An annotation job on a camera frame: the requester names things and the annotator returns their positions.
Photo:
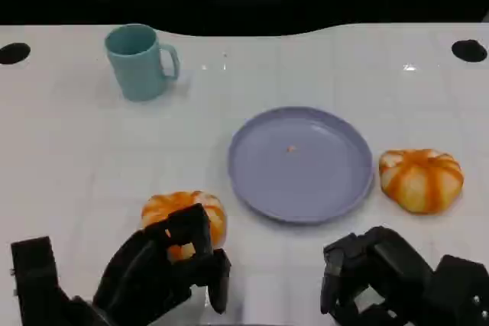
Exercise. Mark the lilac plate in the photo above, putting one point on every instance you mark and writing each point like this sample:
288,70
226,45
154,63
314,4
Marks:
302,184

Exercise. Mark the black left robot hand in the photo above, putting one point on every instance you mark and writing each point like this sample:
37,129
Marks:
137,276

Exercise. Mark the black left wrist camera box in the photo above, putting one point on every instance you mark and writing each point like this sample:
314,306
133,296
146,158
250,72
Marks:
36,280

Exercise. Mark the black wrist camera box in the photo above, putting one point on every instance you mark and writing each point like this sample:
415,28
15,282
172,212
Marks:
464,291
36,280

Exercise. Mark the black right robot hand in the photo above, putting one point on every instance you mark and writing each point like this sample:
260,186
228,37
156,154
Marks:
386,268

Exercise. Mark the pale green mug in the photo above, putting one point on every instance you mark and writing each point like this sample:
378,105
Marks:
133,70

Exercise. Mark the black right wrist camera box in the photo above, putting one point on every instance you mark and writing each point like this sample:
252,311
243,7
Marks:
464,291

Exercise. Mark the orange white toy bread roll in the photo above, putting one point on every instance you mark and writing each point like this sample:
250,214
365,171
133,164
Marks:
172,204
420,181

